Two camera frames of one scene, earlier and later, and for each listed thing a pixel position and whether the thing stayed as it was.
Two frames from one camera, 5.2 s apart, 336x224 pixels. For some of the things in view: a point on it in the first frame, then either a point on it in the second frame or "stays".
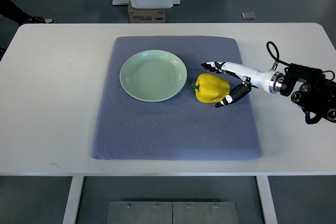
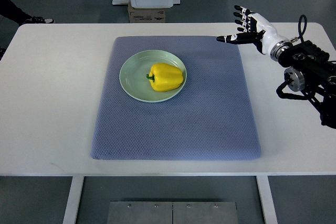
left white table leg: (69, 217) stays
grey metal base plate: (155, 212) stays
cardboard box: (146, 15) stays
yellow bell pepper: (209, 88) -> (165, 77)
